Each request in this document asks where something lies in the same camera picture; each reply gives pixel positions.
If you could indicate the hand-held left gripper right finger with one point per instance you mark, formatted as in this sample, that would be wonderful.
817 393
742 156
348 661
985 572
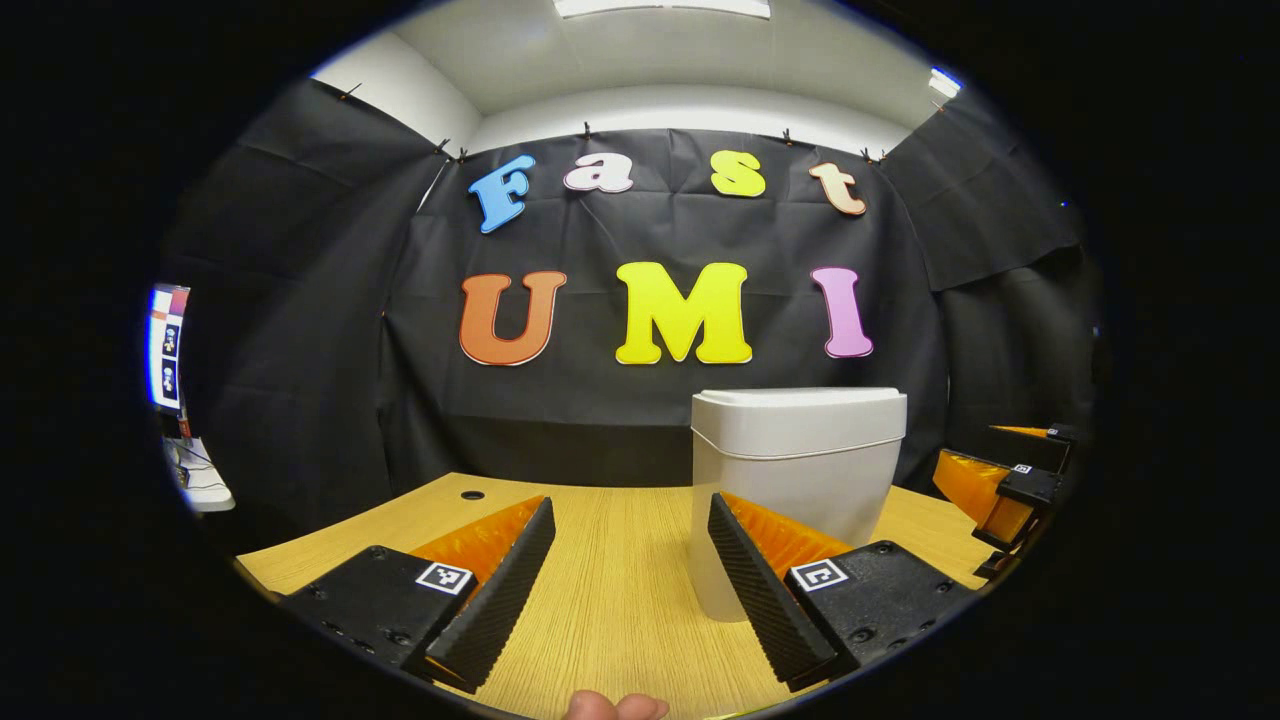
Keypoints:
760 590

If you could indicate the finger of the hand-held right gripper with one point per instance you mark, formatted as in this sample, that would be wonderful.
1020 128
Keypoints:
1055 434
985 495

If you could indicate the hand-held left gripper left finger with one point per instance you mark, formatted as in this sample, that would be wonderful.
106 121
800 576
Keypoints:
500 590

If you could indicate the white desktop garbage bin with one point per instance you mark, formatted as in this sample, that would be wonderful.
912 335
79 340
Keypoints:
800 460

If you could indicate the wooden desktop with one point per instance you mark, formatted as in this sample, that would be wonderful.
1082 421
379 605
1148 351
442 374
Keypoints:
620 580

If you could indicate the white side table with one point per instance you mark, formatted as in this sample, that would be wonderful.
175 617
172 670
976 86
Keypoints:
205 490

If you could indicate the ceiling light panel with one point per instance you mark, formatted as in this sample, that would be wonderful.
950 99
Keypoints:
945 83
660 6

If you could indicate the computer monitor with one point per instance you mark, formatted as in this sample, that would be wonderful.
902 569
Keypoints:
165 350

